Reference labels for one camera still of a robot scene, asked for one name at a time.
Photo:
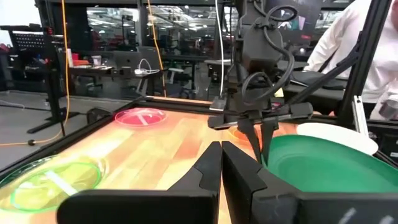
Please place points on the black equipment stand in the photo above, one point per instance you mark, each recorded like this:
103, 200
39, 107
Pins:
53, 87

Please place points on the transparent pink plastic plate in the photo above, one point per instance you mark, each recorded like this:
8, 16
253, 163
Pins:
140, 117

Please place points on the person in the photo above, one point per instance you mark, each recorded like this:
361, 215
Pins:
342, 37

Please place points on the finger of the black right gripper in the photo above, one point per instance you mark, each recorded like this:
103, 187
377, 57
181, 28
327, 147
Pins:
266, 137
250, 133

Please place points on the red container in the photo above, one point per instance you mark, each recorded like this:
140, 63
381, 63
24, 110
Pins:
79, 61

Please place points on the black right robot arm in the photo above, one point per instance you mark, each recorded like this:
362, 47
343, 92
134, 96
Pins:
261, 46

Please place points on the transparent green plastic plate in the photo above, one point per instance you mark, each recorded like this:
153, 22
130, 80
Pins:
46, 186

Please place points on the large opaque green plate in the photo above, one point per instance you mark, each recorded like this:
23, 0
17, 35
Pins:
326, 165

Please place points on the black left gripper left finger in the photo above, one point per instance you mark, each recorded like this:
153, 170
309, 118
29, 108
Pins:
140, 208

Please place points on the white plastic plate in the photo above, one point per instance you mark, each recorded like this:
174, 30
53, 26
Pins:
335, 135

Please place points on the white cup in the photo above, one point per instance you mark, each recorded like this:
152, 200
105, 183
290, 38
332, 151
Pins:
96, 60

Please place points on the grey laptop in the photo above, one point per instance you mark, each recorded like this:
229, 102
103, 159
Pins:
124, 60

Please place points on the black aluminium table frame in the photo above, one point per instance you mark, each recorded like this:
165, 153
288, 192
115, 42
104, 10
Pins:
363, 62

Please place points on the black desk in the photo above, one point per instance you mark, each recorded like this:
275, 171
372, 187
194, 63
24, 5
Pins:
311, 93

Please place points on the silver aluminium bracket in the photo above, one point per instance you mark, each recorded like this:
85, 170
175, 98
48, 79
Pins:
359, 115

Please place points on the dark office desk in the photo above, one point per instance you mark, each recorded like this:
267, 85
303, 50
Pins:
93, 71

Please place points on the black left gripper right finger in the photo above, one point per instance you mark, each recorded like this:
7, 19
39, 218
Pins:
280, 208

